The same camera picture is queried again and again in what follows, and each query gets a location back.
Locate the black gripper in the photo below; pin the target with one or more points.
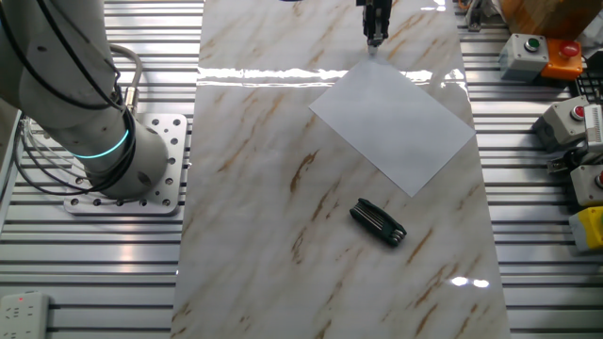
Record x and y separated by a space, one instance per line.
374 5

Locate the white paper sheet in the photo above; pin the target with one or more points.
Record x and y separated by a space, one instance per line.
400 127

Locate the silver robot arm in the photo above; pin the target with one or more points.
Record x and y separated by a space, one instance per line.
56 70

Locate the aluminium stand pole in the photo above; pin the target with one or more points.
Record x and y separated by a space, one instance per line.
475 19

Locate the grey box green button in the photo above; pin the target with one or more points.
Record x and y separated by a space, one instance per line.
518 61

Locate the brown cardboard box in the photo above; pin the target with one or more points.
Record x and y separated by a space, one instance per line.
551 16

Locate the orange box red button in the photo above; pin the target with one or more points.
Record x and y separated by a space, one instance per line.
560 66

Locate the dark folding hex key set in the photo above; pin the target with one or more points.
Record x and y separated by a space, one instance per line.
377 221

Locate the marble pattern table mat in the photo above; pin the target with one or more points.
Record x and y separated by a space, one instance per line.
264 188

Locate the grey box red button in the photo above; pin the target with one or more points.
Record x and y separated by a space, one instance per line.
584 186
560 122

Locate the black keyboard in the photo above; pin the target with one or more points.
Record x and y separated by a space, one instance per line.
589 85

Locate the yellow button box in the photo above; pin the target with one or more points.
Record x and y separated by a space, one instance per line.
589 228

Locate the white power strip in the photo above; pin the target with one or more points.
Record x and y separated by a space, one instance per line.
23 315

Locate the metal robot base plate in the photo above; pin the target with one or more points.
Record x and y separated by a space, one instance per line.
174 188

